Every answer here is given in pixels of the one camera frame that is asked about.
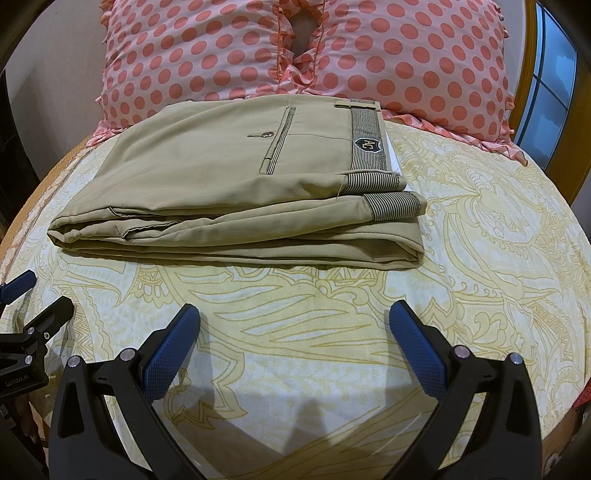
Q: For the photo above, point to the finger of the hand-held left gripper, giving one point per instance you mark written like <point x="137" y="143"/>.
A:
<point x="39" y="330"/>
<point x="18" y="282"/>

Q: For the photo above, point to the pink polka dot pillow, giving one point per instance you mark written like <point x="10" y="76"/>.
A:
<point x="184" y="55"/>
<point x="415" y="69"/>

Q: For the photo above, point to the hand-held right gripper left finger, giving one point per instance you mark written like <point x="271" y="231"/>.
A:
<point x="168" y="348"/>

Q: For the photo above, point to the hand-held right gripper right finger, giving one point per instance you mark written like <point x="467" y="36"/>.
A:
<point x="422" y="350"/>

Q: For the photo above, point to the yellow patterned bed sheet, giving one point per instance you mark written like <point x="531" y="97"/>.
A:
<point x="461" y="277"/>

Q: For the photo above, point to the wooden framed window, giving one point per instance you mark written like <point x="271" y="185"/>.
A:
<point x="549" y="92"/>

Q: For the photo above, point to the khaki pants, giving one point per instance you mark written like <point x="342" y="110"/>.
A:
<point x="221" y="184"/>

